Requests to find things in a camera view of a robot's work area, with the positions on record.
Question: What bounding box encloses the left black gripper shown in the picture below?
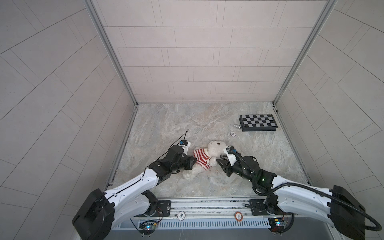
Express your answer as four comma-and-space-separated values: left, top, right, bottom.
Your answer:
168, 155, 198, 173

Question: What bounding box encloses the red white striped sweater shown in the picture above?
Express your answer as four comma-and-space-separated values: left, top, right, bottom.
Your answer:
193, 149, 211, 171

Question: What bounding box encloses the white teddy bear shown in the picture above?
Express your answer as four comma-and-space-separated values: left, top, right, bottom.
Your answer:
183, 141, 228, 180

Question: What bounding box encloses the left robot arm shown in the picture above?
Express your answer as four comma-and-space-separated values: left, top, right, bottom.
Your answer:
72, 145, 197, 240

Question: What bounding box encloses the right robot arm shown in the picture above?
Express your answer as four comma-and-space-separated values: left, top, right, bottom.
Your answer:
217, 155, 366, 240

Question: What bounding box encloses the black white chessboard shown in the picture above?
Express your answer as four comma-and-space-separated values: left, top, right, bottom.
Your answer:
239, 114, 278, 132

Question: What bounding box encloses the right circuit board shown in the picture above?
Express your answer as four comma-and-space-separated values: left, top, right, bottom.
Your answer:
268, 218, 286, 233

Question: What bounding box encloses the circuit board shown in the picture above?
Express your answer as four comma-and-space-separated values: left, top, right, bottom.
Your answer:
268, 218, 286, 233
139, 220, 158, 236

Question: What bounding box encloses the left circuit board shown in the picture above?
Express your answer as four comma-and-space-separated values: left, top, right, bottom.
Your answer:
139, 220, 158, 236

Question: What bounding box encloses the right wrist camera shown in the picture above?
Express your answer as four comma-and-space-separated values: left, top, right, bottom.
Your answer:
225, 146, 237, 167

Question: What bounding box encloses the right black corrugated cable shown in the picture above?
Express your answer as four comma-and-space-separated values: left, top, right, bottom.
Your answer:
227, 146, 383, 232

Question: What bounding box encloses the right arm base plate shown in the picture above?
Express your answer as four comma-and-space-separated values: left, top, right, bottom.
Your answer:
244, 200, 288, 216

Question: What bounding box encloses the red poker chip on rail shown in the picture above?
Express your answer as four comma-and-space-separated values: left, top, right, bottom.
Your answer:
234, 212, 243, 222

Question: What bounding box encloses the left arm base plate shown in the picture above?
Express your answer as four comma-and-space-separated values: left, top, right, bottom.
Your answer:
135, 200, 172, 218

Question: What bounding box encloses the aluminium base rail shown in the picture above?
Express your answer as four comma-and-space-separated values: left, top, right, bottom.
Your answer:
85, 196, 335, 221

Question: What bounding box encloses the white poker chip on rail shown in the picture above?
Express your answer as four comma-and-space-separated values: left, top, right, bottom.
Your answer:
177, 211, 186, 221

